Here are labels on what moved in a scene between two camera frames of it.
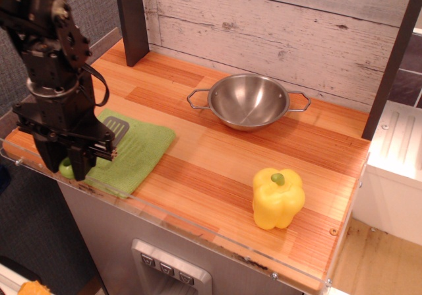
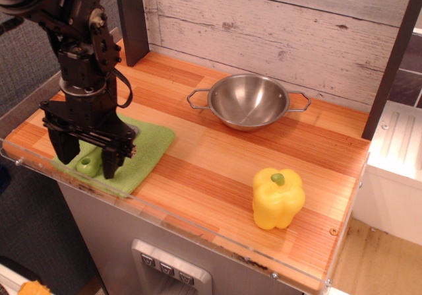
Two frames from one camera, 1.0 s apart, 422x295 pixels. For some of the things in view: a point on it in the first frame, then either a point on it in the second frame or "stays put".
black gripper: x=63 y=110 -> x=90 y=110
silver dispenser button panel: x=159 y=272 stays put
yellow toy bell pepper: x=278 y=195 stays put
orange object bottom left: x=33 y=288 stays put
